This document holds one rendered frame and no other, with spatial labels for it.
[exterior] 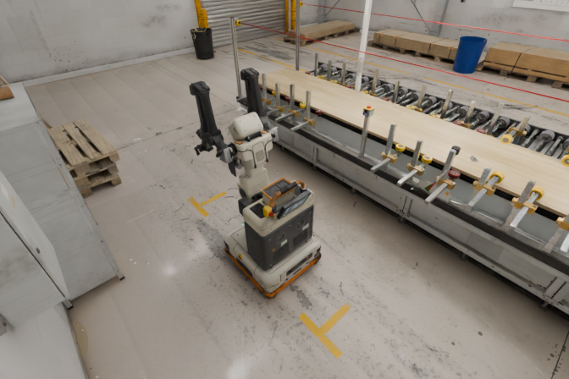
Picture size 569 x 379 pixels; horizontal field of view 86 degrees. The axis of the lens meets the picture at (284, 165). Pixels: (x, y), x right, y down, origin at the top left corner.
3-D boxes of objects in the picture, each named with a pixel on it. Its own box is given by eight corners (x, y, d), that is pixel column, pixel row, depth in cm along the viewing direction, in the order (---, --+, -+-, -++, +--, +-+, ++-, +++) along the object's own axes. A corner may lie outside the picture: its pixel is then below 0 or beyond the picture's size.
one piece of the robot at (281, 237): (313, 247, 273) (318, 173, 224) (267, 283, 243) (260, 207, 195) (289, 226, 293) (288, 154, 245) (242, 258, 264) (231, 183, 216)
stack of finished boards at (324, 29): (354, 28, 1036) (355, 23, 1026) (305, 41, 903) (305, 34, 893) (336, 24, 1082) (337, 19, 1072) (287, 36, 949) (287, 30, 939)
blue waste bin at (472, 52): (471, 76, 675) (483, 42, 633) (445, 70, 710) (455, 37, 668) (482, 70, 706) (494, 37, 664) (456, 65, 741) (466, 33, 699)
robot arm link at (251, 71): (249, 70, 220) (260, 67, 225) (239, 69, 230) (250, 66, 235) (260, 128, 240) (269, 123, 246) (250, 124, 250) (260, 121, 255)
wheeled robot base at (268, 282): (323, 259, 278) (324, 240, 264) (269, 303, 244) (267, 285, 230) (275, 220, 319) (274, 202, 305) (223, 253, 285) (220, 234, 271)
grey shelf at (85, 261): (68, 310, 245) (-61, 147, 155) (47, 244, 300) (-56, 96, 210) (124, 277, 269) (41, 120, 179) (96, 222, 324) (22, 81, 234)
